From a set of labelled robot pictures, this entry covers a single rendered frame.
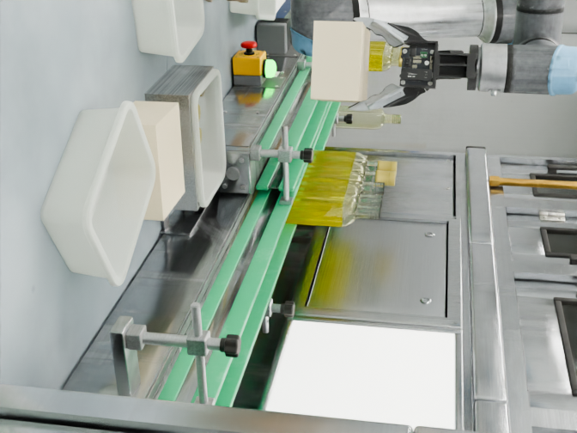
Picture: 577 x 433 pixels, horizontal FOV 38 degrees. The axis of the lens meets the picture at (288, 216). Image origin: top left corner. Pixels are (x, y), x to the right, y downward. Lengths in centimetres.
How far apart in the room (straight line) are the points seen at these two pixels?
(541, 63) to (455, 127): 668
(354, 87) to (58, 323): 56
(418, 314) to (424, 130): 640
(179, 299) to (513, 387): 60
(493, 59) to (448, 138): 672
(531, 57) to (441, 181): 101
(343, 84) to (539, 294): 75
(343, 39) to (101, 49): 37
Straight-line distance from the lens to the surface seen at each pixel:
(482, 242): 194
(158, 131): 130
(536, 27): 142
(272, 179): 177
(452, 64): 131
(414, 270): 181
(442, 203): 218
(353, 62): 131
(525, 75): 133
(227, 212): 163
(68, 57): 118
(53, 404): 93
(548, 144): 812
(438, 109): 794
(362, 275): 178
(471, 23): 177
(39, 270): 113
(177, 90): 147
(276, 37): 229
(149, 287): 141
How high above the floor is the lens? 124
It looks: 10 degrees down
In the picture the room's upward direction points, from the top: 94 degrees clockwise
